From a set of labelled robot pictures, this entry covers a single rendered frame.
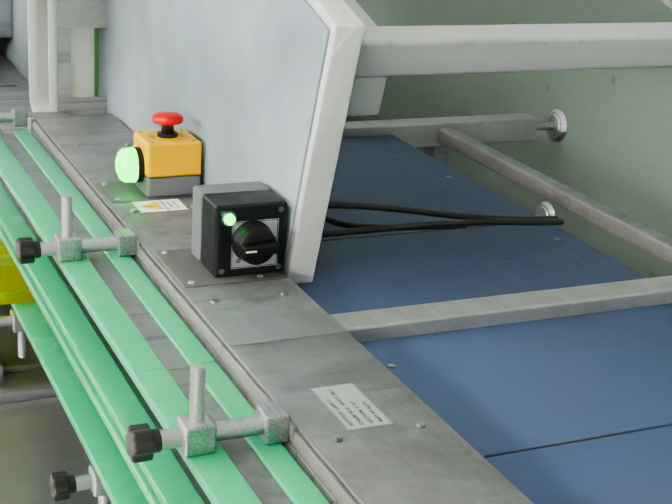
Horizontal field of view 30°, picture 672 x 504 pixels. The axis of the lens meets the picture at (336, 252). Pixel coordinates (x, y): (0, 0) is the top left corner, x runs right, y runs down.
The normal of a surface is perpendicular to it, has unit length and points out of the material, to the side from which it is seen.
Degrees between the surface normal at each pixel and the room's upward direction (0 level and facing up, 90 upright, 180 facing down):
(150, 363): 90
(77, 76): 90
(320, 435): 90
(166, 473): 90
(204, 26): 0
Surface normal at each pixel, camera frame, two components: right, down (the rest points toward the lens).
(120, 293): 0.06, -0.94
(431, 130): 0.41, 0.33
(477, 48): 0.37, 0.59
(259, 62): -0.91, 0.08
